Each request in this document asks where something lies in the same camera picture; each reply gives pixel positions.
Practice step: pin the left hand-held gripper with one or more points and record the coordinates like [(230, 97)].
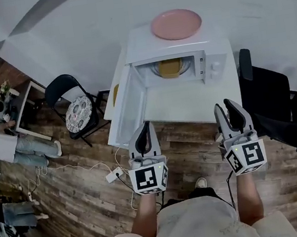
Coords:
[(146, 179)]

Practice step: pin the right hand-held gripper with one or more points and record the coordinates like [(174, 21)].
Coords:
[(252, 155)]

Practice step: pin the yellow tray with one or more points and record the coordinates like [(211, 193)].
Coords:
[(116, 95), (171, 69)]

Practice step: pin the white microwave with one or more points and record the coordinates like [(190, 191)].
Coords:
[(143, 44)]

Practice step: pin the person's right forearm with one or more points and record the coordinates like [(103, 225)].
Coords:
[(248, 199)]

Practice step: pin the person's left forearm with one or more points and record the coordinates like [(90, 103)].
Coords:
[(145, 217)]

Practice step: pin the white power strip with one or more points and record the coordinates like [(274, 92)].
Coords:
[(114, 175)]

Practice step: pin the black office chair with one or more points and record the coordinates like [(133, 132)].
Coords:
[(265, 89)]

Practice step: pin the person's right shoe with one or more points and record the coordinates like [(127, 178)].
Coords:
[(201, 182)]

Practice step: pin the patterned round seat cushion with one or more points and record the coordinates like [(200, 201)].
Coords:
[(78, 113)]

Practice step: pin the person's black trousers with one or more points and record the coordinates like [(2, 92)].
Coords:
[(201, 193)]

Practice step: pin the person's cream shirt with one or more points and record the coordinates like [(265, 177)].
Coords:
[(201, 228)]

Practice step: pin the black folding chair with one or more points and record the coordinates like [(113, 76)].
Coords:
[(58, 87)]

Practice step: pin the pink plate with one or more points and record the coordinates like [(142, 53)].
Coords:
[(176, 24)]

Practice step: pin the white side table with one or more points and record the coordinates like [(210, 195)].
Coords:
[(29, 87)]

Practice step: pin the flowers in white vase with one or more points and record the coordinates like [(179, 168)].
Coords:
[(6, 89)]

